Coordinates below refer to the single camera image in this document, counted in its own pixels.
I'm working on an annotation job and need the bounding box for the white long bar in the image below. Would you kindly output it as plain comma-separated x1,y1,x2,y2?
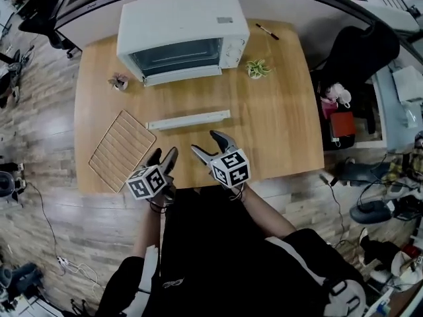
145,109,231,131

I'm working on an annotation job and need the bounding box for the black office chair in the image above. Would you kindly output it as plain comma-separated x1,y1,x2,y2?
18,0,83,59

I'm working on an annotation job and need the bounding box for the black round wheeled device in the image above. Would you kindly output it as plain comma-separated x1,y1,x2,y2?
0,171,17,199

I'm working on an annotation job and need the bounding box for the person's black clothing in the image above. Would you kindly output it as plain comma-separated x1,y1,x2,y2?
95,186,367,317

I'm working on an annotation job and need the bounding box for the white floor cable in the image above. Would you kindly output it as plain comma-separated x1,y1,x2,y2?
64,261,106,297

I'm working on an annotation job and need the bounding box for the black marker pen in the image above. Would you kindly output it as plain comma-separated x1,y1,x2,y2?
255,23,280,41

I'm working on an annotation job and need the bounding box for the white mug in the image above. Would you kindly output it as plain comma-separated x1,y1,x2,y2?
336,89,352,108

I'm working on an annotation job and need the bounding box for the black chair with jacket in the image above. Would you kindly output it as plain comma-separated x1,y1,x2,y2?
310,21,401,151

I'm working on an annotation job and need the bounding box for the person's left forearm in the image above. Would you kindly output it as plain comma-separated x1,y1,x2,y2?
132,199,166,260

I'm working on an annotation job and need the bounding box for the red book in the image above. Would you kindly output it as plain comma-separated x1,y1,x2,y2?
329,110,357,138

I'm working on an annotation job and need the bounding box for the white toaster oven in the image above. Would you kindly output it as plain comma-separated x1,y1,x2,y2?
116,0,251,88

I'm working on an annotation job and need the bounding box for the gold wire oven rack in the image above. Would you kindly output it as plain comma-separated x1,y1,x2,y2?
87,109,157,194

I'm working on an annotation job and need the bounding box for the small green potted plant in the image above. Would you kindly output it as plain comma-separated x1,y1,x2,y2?
245,59,274,80

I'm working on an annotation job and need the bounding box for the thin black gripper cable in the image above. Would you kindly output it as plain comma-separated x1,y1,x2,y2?
227,183,247,203
148,198,168,214

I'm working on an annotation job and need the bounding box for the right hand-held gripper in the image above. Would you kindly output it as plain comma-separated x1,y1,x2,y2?
190,129,251,190

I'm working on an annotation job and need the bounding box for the pink white plush toy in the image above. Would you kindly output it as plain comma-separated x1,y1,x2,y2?
325,83,344,102

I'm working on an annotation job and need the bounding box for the light blue desk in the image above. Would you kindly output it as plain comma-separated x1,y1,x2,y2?
373,66,423,151

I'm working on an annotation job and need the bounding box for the pink box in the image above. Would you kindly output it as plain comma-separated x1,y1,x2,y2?
320,97,340,120

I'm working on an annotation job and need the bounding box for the small pink potted plant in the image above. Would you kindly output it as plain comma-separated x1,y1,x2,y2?
107,72,129,91

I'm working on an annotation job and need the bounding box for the person's right forearm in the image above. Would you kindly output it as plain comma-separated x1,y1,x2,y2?
231,185,297,240

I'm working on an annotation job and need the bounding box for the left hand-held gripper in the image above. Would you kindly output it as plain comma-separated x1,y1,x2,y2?
125,146,180,208

